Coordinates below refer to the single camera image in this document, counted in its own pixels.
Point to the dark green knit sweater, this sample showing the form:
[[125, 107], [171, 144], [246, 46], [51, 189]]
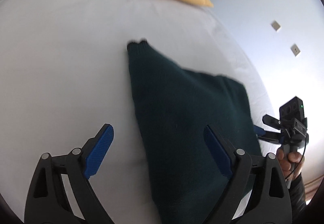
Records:
[[172, 107]]

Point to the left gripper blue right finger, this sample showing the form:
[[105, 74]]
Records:
[[219, 151]]

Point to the white bed sheet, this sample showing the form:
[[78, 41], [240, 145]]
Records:
[[64, 73]]

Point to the white wall socket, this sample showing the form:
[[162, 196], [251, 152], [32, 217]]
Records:
[[295, 49]]

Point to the person's right hand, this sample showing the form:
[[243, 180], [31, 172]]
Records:
[[290, 164]]

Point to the white wall switch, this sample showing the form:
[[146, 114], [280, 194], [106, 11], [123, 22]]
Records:
[[276, 26]]

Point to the person's right forearm sleeve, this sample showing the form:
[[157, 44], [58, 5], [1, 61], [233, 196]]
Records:
[[297, 197]]

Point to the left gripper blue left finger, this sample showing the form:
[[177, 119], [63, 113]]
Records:
[[95, 150]]

